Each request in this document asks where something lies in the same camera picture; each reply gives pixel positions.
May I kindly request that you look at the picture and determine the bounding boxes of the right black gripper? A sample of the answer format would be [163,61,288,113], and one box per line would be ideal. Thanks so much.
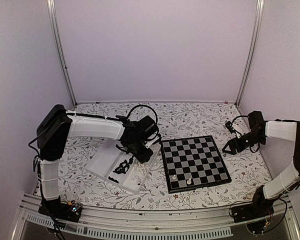
[223,131,266,156]

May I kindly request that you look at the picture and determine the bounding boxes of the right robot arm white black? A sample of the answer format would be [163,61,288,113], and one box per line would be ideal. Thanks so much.
[222,111,300,218]

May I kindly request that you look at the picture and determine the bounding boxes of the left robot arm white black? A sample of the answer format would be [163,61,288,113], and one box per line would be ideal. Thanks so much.
[27,104,161,217]

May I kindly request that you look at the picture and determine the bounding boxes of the pile of white chess pieces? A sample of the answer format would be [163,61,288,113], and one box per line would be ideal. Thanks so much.
[131,161,152,184]

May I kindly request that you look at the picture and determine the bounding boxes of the pile of black chess pieces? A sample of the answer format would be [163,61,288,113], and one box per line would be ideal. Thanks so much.
[108,156,134,184]

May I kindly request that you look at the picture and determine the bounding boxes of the floral patterned table mat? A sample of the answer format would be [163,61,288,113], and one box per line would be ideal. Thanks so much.
[58,102,271,211]

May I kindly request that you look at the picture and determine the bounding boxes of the clear plastic piece tray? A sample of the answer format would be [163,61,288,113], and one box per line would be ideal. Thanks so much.
[85,139,161,194]

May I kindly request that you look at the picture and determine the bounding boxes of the black grey chessboard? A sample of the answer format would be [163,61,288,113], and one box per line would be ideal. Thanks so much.
[160,135,232,194]

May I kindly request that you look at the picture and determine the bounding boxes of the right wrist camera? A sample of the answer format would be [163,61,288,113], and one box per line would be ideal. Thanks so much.
[225,121,243,138]

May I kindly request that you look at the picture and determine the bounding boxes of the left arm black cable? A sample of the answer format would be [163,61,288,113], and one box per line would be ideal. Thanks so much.
[126,104,158,131]

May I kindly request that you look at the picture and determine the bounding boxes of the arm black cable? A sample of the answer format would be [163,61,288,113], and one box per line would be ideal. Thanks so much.
[126,104,158,131]
[231,114,250,128]

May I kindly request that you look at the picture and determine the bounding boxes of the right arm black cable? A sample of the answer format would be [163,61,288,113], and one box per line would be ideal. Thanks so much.
[231,114,250,128]

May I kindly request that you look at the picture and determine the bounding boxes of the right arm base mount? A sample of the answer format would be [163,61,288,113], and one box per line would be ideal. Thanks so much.
[229,199,275,235]

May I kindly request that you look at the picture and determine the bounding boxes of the front aluminium rail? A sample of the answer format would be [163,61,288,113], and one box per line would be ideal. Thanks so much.
[12,194,300,240]

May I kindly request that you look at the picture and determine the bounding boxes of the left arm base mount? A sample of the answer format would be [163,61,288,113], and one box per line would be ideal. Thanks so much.
[38,199,83,223]

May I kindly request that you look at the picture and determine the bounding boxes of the right aluminium frame post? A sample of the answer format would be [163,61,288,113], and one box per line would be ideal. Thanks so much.
[235,0,265,108]

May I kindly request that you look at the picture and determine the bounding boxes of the aluminium frame post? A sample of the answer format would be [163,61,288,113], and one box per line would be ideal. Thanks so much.
[46,0,77,106]
[235,0,265,108]

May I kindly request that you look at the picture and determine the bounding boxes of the left aluminium frame post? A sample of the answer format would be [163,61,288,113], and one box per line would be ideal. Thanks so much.
[46,0,77,106]

